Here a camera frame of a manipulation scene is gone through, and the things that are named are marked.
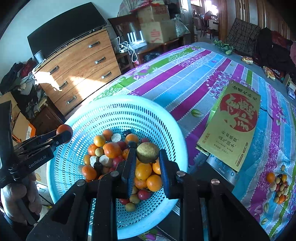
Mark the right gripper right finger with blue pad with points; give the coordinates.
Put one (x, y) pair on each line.
(172, 177)

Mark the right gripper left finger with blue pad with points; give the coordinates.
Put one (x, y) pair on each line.
(125, 181)

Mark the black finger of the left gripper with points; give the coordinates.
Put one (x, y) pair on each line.
(53, 140)

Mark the orange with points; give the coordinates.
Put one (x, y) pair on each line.
(270, 177)
(63, 128)

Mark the green-brown round fruit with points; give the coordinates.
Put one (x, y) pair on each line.
(147, 152)

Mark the person's left hand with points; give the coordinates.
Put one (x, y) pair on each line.
(11, 193)

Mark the dark navy box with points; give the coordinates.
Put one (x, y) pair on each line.
(210, 167)

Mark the wooden drawer dresser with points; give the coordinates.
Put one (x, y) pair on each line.
(77, 71)

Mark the gold red gift box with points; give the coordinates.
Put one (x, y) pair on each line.
(230, 131)

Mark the floral striped bedsheet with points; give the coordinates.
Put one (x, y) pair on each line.
(187, 83)

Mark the orange at pile bottom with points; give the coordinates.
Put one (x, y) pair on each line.
(270, 177)

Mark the black television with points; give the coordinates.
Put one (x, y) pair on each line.
(64, 28)

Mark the cardboard boxes stack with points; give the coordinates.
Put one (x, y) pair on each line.
(155, 23)

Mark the pile of clothes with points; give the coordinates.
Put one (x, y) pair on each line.
(267, 47)

